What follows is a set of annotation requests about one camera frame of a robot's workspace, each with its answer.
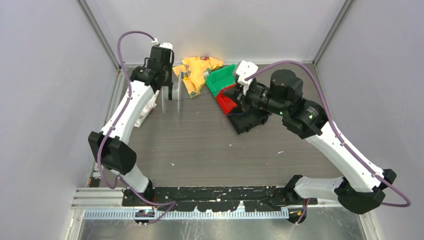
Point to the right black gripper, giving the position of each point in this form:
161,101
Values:
239,94

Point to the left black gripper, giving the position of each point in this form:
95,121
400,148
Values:
169,82

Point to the grey plastic cable spool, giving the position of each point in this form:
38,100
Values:
172,93

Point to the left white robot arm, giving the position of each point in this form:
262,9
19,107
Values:
110,145

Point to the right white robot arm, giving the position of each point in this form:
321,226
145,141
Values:
360,188

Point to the yellow patterned cloth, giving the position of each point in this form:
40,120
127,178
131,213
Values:
195,71

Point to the black plastic bin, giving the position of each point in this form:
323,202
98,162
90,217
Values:
243,121

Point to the white patterned cloth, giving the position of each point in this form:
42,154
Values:
151,104

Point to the green plastic bin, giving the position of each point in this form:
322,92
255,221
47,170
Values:
220,78

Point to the red plastic bin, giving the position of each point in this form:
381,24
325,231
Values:
228,106

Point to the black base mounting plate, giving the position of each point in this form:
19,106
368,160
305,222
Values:
224,198

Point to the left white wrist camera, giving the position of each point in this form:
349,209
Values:
166,45

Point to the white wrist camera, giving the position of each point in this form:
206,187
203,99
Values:
245,69
166,45

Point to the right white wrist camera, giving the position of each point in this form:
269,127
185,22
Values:
245,69

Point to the white slotted cable duct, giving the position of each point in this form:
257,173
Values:
151,214

